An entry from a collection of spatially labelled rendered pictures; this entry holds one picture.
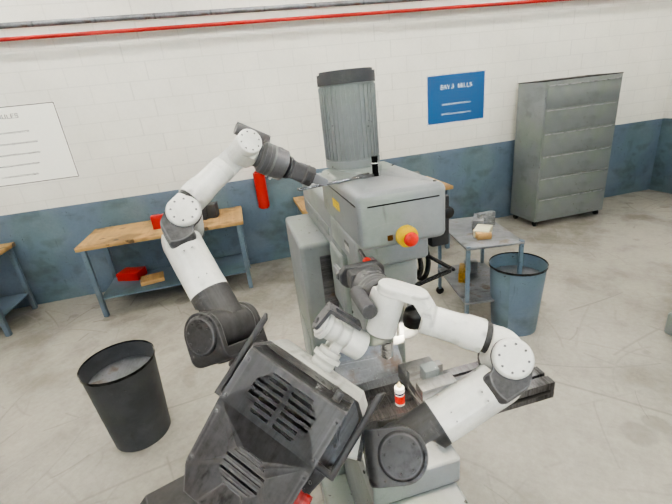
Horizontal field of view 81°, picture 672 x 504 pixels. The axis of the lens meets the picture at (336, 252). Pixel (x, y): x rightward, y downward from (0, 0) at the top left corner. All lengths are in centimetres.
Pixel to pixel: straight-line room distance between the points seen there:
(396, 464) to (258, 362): 31
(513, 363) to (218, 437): 55
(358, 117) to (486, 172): 532
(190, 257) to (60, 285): 535
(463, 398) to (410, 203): 51
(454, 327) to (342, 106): 84
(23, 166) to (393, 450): 554
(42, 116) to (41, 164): 55
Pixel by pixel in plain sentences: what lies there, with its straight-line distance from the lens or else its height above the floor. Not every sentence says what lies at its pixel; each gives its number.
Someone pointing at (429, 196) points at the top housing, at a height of 186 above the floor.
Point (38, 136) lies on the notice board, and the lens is 580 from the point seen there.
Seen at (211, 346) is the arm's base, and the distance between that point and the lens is 85.
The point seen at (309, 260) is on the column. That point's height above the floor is 149.
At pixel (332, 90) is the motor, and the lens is 141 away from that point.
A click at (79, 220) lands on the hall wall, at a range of 586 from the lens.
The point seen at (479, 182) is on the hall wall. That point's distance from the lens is 659.
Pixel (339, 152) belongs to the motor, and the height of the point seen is 195.
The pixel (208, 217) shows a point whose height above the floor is 90.
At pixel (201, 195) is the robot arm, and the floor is 195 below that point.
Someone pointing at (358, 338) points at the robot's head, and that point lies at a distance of 87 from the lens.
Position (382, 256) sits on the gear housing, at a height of 167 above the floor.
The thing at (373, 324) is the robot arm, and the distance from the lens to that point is 87.
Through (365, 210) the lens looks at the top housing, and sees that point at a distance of 105.
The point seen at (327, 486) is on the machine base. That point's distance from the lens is 246.
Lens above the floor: 214
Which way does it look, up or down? 22 degrees down
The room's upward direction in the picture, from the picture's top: 6 degrees counter-clockwise
